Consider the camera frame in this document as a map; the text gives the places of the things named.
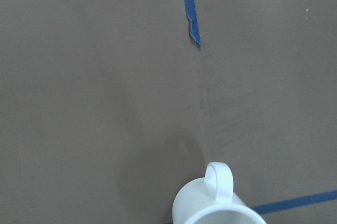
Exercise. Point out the white plastic cup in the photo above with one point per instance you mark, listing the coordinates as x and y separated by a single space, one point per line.
211 199

